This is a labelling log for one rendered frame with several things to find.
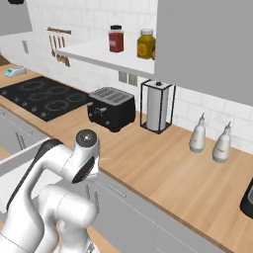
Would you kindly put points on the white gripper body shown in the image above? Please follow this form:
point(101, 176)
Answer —
point(90, 247)

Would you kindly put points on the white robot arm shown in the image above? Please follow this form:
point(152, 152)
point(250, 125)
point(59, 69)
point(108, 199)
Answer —
point(23, 210)

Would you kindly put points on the grey drawer front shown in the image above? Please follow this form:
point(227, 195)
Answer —
point(138, 206)

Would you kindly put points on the open grey drawer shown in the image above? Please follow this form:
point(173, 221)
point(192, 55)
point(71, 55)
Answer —
point(15, 163)

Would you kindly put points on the grey cupboard door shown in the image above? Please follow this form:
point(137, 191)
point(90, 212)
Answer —
point(184, 238)

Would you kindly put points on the black toaster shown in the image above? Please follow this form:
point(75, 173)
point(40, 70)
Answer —
point(113, 110)

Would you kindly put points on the grey cupboard run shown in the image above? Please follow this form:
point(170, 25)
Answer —
point(13, 128)

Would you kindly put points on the white paper towel roll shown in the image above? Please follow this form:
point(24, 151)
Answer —
point(157, 108)

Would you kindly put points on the white squeeze bottle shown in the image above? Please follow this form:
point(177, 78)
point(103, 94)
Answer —
point(197, 136)
point(222, 148)

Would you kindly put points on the black hob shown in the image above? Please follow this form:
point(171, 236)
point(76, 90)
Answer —
point(46, 95)

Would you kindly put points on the black sink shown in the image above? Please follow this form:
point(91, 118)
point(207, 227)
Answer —
point(247, 199)

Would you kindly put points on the hanging wooden spoon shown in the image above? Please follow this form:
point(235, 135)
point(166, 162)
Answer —
point(66, 57)
point(59, 52)
point(52, 46)

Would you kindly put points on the white and teal kitchen scale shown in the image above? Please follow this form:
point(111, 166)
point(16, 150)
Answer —
point(15, 71)

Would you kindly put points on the red jar with black lid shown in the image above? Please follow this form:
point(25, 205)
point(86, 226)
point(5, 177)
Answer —
point(116, 39)

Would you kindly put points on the yellow jar with pale lid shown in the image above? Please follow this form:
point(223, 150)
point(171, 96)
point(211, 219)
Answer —
point(146, 44)

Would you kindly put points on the grey range hood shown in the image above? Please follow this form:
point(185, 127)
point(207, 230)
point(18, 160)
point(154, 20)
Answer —
point(13, 18)

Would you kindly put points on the grey wall socket plate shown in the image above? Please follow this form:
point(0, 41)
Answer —
point(132, 80)
point(123, 77)

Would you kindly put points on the white wall shelf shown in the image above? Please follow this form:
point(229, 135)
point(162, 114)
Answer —
point(99, 54)

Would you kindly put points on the grey wall switch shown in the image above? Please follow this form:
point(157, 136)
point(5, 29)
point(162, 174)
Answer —
point(25, 46)

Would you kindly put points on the wooden utensil rail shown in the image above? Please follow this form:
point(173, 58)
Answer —
point(59, 30)

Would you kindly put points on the grey wall cupboard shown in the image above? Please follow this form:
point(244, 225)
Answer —
point(204, 46)

